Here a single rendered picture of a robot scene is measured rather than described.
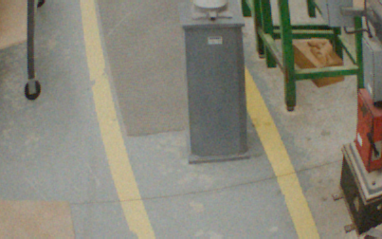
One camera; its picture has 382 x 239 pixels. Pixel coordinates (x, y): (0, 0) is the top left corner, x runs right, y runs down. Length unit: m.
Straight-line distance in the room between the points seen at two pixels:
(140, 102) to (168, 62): 0.41
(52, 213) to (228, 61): 1.77
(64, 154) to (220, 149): 0.76
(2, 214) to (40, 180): 1.74
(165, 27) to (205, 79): 1.40
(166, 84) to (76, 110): 0.51
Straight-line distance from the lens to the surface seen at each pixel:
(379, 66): 3.88
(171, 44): 5.71
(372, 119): 3.95
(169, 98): 5.22
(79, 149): 4.91
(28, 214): 2.98
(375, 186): 4.06
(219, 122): 4.66
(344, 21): 3.99
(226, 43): 4.47
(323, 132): 4.95
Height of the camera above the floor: 2.70
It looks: 32 degrees down
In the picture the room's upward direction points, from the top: 3 degrees counter-clockwise
